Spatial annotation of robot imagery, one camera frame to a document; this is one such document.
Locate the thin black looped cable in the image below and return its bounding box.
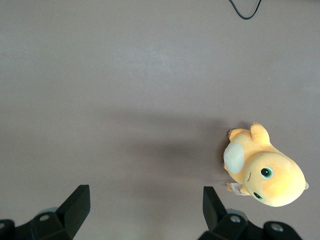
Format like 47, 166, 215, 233
228, 0, 263, 20

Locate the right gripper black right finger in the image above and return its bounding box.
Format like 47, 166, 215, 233
197, 186, 305, 240

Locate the orange plush dinosaur toy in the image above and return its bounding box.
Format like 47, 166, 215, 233
222, 121, 310, 208

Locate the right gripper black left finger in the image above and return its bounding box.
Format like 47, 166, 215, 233
0, 184, 91, 240

